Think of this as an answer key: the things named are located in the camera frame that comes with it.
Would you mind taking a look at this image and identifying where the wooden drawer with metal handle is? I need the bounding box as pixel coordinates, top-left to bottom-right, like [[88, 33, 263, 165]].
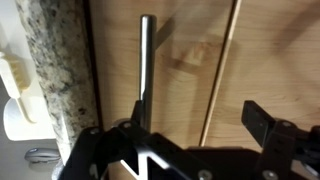
[[88, 0, 239, 180]]

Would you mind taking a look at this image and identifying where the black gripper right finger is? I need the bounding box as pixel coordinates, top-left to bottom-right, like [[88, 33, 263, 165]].
[[242, 100, 320, 180]]

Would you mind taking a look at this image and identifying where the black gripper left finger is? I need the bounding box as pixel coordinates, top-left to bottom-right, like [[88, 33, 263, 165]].
[[59, 99, 147, 180]]

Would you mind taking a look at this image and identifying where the granite top kitchen counter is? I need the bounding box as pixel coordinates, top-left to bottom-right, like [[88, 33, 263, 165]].
[[14, 0, 101, 180]]

